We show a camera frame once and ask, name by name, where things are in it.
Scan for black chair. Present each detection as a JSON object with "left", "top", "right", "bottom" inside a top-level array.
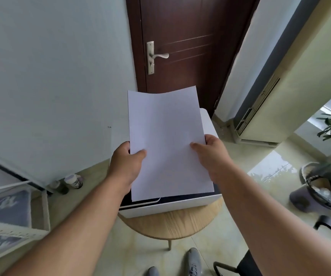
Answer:
[{"left": 213, "top": 215, "right": 331, "bottom": 276}]

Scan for cream standing air conditioner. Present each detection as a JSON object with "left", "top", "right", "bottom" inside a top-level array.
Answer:
[{"left": 234, "top": 0, "right": 331, "bottom": 145}]

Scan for white paper sheets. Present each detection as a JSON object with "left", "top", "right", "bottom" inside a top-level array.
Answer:
[{"left": 128, "top": 86, "right": 215, "bottom": 202}]

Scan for dark small jar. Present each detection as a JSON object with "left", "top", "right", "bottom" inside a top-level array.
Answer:
[{"left": 49, "top": 180, "right": 69, "bottom": 195}]

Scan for silver door handle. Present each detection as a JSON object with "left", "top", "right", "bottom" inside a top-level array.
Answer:
[{"left": 146, "top": 41, "right": 169, "bottom": 75}]

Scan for dark brown wooden door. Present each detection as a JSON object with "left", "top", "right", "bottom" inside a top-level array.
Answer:
[{"left": 126, "top": 0, "right": 261, "bottom": 117}]

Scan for white printer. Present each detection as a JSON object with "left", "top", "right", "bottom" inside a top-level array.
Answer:
[{"left": 118, "top": 108, "right": 222, "bottom": 219}]

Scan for person's left forearm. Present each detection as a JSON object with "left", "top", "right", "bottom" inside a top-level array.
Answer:
[{"left": 0, "top": 173, "right": 132, "bottom": 276}]

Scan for white lidded jar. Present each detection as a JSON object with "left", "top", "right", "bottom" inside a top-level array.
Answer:
[{"left": 64, "top": 174, "right": 83, "bottom": 189}]

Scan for person's right forearm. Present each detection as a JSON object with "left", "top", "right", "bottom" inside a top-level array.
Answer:
[{"left": 211, "top": 168, "right": 331, "bottom": 276}]

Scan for person's left hand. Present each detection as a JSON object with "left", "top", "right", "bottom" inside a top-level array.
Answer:
[{"left": 108, "top": 141, "right": 147, "bottom": 194}]

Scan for white wire shelf rack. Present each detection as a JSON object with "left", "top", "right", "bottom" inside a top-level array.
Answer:
[{"left": 0, "top": 181, "right": 51, "bottom": 268}]

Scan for round wooden stool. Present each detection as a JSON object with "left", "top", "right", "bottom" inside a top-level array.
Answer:
[{"left": 118, "top": 196, "right": 224, "bottom": 251}]

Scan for person's right hand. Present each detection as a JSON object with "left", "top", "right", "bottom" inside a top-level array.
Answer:
[{"left": 190, "top": 134, "right": 235, "bottom": 183}]

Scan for person's grey right shoe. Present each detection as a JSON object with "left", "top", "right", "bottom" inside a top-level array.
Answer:
[{"left": 186, "top": 248, "right": 203, "bottom": 276}]

